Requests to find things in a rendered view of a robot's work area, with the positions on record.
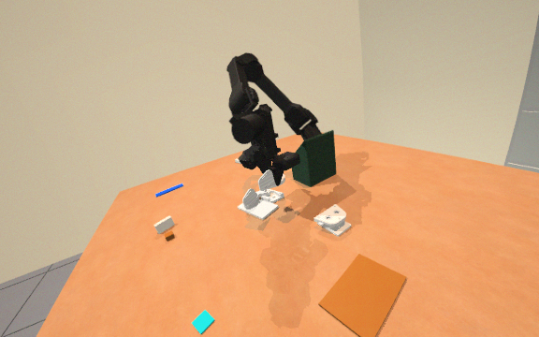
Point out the orange flat plate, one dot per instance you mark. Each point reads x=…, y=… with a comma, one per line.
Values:
x=363, y=296

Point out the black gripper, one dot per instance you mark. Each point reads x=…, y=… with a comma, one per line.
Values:
x=280, y=163

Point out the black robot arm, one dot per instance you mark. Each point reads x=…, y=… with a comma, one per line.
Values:
x=246, y=124

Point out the cyan flat rectangular block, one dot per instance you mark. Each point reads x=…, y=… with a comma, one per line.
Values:
x=203, y=321

